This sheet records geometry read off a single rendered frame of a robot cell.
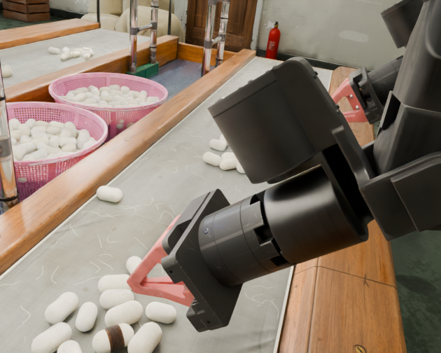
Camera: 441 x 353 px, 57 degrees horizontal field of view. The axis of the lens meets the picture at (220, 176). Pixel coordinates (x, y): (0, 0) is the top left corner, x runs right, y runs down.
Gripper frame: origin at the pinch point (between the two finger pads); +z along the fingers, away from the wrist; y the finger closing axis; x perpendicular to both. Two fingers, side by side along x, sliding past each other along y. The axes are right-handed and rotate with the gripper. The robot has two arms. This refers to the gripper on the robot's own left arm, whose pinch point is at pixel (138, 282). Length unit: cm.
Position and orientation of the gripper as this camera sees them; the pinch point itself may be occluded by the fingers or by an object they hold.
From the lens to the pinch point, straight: 37.3
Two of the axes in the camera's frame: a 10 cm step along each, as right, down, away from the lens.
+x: 5.4, 8.1, 2.2
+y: -2.8, 4.2, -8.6
